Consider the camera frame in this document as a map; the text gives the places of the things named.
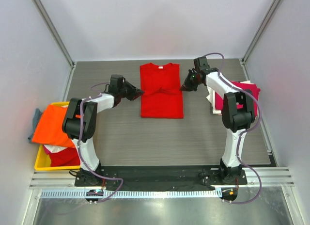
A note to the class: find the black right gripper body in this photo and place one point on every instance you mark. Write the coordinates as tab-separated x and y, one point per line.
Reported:
192	80

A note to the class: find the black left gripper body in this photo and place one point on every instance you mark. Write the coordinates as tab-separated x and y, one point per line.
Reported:
120	91

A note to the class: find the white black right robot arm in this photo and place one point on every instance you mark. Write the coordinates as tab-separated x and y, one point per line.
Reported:
237	115

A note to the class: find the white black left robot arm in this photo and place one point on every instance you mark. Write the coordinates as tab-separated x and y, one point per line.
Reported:
79	123

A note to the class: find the folded magenta t-shirt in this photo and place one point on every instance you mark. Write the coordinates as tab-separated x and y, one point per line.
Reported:
244	85

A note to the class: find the orange t-shirt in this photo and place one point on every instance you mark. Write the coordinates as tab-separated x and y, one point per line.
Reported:
49	128

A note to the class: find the dark red t-shirt in bin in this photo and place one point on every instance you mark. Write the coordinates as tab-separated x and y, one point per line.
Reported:
67	157

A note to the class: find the grey t-shirt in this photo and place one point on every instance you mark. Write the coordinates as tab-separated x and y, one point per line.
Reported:
35	120

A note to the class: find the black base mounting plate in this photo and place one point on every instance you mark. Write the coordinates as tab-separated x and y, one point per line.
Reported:
158	178

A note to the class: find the yellow plastic bin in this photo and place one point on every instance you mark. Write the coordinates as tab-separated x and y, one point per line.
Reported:
43	161

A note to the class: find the right aluminium frame post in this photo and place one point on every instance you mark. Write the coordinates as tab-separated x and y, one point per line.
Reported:
274	6

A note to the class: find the aluminium frame post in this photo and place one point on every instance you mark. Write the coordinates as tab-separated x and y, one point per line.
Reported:
53	31
274	6

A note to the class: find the left aluminium frame post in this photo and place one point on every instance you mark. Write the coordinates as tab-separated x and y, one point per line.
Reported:
53	31

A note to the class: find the white slotted cable duct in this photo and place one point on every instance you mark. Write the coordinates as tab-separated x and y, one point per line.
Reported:
97	194

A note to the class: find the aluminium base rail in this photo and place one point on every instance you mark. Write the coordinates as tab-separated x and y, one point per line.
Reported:
61	179

